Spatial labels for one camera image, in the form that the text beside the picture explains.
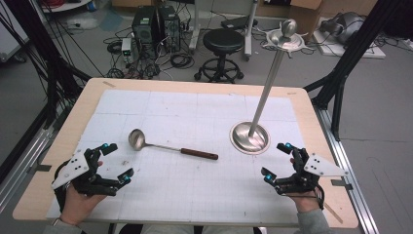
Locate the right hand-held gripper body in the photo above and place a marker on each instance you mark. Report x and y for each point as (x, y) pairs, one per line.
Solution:
(321, 166)

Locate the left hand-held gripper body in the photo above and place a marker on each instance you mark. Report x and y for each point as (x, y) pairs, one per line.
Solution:
(73, 167)

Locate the steel utensil stand with hooks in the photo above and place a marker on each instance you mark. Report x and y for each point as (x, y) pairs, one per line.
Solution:
(269, 81)

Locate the person's left hand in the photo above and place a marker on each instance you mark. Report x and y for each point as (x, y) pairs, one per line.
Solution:
(78, 203)

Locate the person's right hand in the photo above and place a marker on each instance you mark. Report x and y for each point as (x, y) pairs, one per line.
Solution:
(305, 202)

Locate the white grid mat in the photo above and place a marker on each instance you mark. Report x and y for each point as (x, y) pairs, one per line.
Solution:
(181, 188)

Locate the person's lap grey trousers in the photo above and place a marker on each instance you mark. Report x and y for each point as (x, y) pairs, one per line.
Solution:
(168, 229)

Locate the small white power supply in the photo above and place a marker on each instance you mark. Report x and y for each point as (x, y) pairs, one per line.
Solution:
(126, 48)

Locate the white flat board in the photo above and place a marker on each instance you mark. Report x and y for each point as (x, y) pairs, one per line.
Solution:
(363, 52)

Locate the black round stool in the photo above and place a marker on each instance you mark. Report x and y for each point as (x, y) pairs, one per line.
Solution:
(223, 40)

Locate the black computer tower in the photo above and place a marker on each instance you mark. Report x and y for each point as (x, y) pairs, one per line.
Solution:
(144, 29)
(170, 26)

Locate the brown cardboard box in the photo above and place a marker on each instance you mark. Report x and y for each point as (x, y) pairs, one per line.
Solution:
(305, 16)

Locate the black flat device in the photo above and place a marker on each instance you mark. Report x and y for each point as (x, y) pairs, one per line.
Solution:
(237, 22)

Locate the grey rounded device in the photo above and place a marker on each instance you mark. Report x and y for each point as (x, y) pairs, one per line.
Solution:
(345, 26)

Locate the white round table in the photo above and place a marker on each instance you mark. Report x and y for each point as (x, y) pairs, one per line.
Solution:
(68, 5)

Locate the black bracket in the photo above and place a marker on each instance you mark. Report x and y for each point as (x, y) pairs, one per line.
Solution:
(341, 183)
(44, 168)

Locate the aluminium rail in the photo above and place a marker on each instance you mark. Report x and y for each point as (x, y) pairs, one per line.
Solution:
(22, 162)
(350, 169)

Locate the white stand post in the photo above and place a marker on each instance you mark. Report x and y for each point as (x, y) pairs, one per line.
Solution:
(250, 29)
(195, 26)

